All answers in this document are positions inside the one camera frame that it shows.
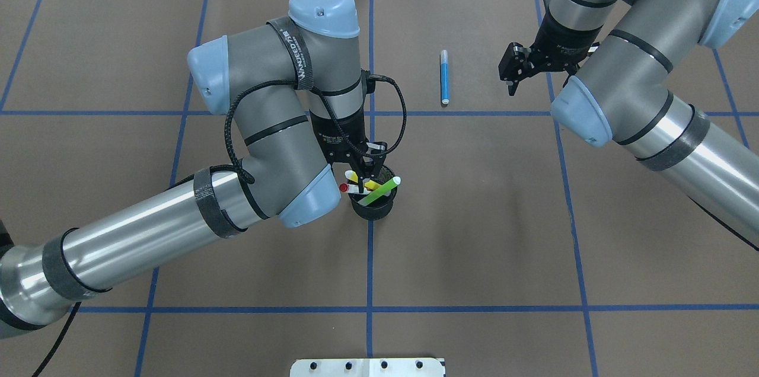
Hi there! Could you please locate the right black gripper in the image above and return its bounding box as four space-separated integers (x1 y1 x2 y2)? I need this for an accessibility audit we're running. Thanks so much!
498 12 600 97

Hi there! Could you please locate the yellow highlighter pen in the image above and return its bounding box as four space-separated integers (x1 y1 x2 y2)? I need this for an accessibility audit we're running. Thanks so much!
339 171 382 195

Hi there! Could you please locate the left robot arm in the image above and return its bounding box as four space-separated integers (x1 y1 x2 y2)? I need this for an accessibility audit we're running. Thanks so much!
2 0 390 338

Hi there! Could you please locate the red whiteboard marker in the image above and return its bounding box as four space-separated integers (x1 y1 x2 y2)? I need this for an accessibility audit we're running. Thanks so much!
339 183 371 195

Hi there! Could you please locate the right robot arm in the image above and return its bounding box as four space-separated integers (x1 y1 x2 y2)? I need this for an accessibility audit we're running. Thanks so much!
498 0 758 248

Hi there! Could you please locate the black mesh pen cup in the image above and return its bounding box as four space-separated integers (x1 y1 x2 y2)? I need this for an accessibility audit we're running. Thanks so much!
347 165 397 221

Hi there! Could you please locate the blue marker pen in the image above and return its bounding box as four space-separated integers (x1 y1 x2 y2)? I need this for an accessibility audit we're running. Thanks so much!
439 49 450 107

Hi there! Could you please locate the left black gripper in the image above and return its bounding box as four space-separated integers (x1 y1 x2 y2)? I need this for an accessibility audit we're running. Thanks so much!
312 110 387 186

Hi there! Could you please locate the white pedestal column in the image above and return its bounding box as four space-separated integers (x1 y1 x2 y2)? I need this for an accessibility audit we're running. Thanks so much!
289 357 447 376

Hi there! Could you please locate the brown paper table mat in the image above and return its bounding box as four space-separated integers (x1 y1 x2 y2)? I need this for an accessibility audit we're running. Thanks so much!
0 0 759 377

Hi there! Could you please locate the green highlighter pen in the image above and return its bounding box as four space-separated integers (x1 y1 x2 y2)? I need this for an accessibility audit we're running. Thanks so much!
358 176 402 207

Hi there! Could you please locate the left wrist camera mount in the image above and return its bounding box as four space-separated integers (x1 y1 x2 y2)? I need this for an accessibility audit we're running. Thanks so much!
361 70 377 96

